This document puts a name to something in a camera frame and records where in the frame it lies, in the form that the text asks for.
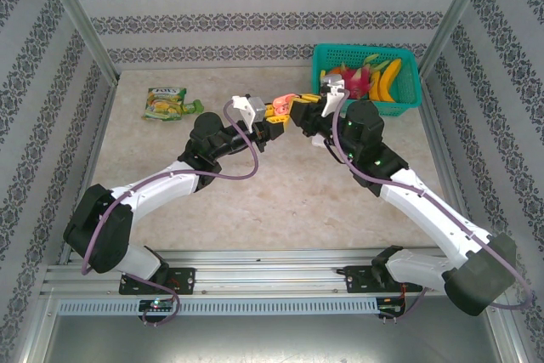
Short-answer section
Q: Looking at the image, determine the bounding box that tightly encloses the aluminium frame post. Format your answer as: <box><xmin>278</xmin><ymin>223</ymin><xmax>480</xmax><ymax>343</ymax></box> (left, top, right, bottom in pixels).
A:
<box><xmin>35</xmin><ymin>0</ymin><xmax>121</xmax><ymax>83</ymax></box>
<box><xmin>418</xmin><ymin>0</ymin><xmax>496</xmax><ymax>79</ymax></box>

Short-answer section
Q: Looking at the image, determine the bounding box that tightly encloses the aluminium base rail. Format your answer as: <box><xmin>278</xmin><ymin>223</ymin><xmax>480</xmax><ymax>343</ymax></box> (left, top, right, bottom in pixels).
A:
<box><xmin>42</xmin><ymin>247</ymin><xmax>468</xmax><ymax>298</ymax></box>

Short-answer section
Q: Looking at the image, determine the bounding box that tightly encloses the teal plastic mesh basket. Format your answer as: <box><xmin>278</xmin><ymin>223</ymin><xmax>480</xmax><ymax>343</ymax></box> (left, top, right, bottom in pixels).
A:
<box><xmin>312</xmin><ymin>43</ymin><xmax>423</xmax><ymax>118</ymax></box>

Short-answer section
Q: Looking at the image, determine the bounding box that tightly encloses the green Fox's candy bag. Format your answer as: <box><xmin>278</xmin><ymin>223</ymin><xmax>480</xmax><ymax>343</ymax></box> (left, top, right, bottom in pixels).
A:
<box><xmin>141</xmin><ymin>86</ymin><xmax>188</xmax><ymax>122</ymax></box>

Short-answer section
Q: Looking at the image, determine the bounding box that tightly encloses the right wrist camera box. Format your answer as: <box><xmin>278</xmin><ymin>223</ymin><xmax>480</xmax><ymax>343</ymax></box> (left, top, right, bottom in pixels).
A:
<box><xmin>319</xmin><ymin>73</ymin><xmax>351</xmax><ymax>119</ymax></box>

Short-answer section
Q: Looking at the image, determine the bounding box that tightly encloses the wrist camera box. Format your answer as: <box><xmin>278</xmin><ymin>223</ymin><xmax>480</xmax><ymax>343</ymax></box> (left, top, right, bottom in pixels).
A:
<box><xmin>231</xmin><ymin>94</ymin><xmax>268</xmax><ymax>125</ymax></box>
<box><xmin>319</xmin><ymin>73</ymin><xmax>351</xmax><ymax>119</ymax></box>

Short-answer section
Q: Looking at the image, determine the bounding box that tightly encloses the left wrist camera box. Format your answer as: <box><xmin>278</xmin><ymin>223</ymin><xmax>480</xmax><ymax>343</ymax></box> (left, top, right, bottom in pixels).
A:
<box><xmin>231</xmin><ymin>94</ymin><xmax>268</xmax><ymax>125</ymax></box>

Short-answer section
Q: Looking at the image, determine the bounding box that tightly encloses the large yellow toy banana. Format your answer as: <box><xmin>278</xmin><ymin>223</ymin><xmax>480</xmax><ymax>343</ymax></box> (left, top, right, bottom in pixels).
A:
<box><xmin>377</xmin><ymin>58</ymin><xmax>403</xmax><ymax>103</ymax></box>

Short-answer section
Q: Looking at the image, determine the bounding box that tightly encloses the pink toy dragon fruit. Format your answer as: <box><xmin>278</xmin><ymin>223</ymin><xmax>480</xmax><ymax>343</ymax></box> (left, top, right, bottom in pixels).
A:
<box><xmin>338</xmin><ymin>62</ymin><xmax>377</xmax><ymax>99</ymax></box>

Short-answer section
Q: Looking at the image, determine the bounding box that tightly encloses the slotted grey cable duct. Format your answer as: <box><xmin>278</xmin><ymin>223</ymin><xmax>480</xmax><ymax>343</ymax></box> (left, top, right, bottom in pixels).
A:
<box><xmin>56</xmin><ymin>298</ymin><xmax>380</xmax><ymax>317</ymax></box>

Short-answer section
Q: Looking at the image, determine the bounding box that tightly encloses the pink earbud charging case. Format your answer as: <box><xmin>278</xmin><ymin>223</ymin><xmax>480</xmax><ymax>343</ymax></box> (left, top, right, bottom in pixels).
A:
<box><xmin>274</xmin><ymin>93</ymin><xmax>299</xmax><ymax>116</ymax></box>

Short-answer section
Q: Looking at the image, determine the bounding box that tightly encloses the small yellow toy banana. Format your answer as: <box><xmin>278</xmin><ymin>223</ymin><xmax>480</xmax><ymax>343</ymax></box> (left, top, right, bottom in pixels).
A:
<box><xmin>367</xmin><ymin>71</ymin><xmax>382</xmax><ymax>101</ymax></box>

